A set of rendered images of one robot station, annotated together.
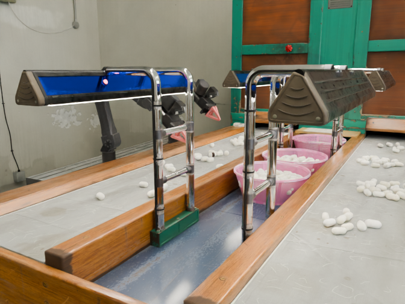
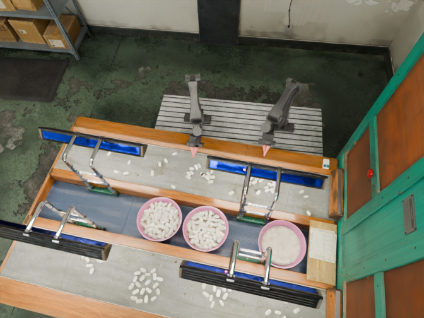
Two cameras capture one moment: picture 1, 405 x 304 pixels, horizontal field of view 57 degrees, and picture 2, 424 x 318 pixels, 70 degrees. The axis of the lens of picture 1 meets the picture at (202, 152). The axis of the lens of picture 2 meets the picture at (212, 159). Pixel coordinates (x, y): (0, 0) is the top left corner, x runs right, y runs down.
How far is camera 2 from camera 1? 2.19 m
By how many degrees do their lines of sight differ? 72
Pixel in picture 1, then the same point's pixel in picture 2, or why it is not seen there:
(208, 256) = (85, 211)
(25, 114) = not seen: outside the picture
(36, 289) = not seen: hidden behind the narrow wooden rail
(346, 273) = (52, 258)
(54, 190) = (110, 134)
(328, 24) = (392, 209)
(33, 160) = (306, 21)
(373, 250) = (70, 269)
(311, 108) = not seen: outside the picture
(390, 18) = (400, 296)
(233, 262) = (47, 222)
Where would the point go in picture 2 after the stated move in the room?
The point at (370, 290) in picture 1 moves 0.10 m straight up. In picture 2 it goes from (43, 264) to (33, 261)
